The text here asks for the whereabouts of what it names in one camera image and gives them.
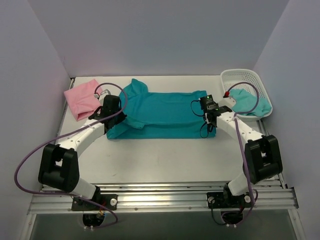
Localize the light turquoise shirt in basket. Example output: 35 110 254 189
229 88 272 117

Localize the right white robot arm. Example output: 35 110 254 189
199 95 283 207

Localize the teal t shirt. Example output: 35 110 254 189
106 78 216 140

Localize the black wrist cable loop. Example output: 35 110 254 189
190 99 216 139

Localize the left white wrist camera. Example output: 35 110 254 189
93 89 111 102

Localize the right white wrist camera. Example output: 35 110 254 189
222 91 236 108

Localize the white plastic basket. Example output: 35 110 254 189
220 68 273 122

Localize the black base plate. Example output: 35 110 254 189
206 191 251 209
71 193 118 212

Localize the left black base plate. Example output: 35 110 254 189
71 193 118 212

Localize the pink folded t shirt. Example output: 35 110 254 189
64 79 103 122

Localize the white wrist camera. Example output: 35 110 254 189
222 91 236 108
93 89 111 102

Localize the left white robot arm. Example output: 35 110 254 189
38 95 126 211

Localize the aluminium rail frame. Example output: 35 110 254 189
22 117 308 240

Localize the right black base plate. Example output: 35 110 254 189
206 191 251 209

